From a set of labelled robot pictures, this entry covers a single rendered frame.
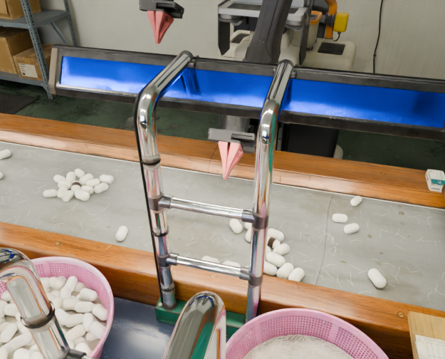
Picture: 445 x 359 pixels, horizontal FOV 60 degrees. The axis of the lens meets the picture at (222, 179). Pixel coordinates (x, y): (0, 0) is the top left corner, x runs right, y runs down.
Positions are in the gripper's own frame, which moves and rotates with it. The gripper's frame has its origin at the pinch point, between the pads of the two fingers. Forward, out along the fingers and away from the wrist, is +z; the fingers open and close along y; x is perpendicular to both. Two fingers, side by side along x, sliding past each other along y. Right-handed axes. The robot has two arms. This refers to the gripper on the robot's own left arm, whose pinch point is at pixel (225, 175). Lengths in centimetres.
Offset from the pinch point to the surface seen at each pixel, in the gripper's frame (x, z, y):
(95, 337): -16.6, 33.7, -12.6
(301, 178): 12.9, -5.1, 15.9
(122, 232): -5.4, 16.2, -17.4
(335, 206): 9.7, 1.0, 24.3
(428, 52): 149, -128, 78
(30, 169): 7, 5, -52
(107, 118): 164, -63, -126
